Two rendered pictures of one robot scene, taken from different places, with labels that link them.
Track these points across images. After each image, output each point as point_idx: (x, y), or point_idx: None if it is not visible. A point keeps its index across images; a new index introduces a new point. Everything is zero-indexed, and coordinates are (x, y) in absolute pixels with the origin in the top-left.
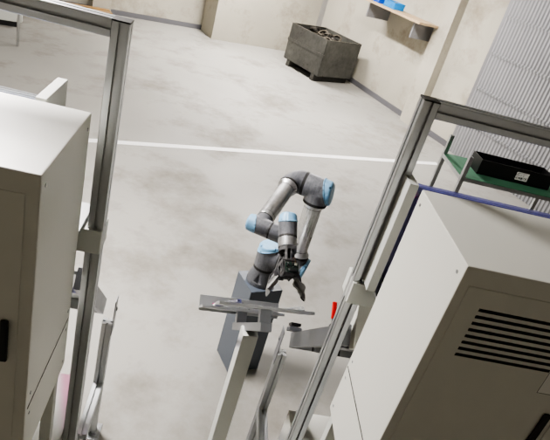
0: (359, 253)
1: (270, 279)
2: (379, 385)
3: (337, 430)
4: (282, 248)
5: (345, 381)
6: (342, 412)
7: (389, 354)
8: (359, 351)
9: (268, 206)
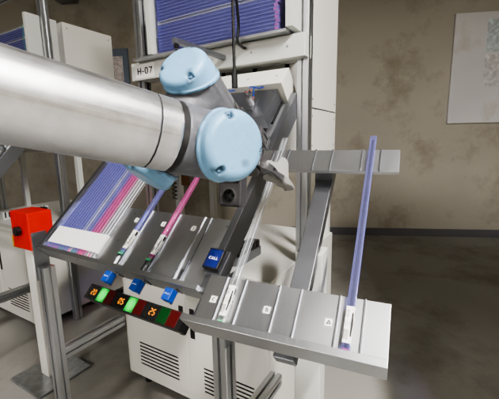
0: (310, 10)
1: (279, 172)
2: (329, 76)
3: (319, 145)
4: None
5: (313, 117)
6: (318, 131)
7: (328, 55)
8: (314, 85)
9: (134, 85)
